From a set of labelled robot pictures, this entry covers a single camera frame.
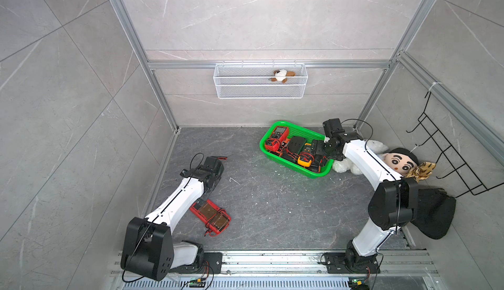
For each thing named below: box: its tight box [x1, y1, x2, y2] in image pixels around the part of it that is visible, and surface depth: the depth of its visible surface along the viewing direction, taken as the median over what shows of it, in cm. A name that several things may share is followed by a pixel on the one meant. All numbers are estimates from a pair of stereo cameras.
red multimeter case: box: [189, 199, 232, 237], surface depth 83 cm
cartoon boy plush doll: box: [382, 147, 419, 177], surface depth 83 cm
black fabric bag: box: [410, 187, 457, 240], surface depth 66 cm
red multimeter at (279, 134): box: [265, 125, 290, 153], surface depth 105 cm
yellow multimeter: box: [297, 142, 315, 168], surface depth 96 cm
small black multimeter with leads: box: [311, 139, 329, 173], surface depth 95 cm
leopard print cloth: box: [405, 161, 437, 183], surface depth 75 cm
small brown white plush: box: [271, 69, 296, 84], surface depth 89 cm
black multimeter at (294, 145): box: [281, 136, 308, 163], surface depth 103 cm
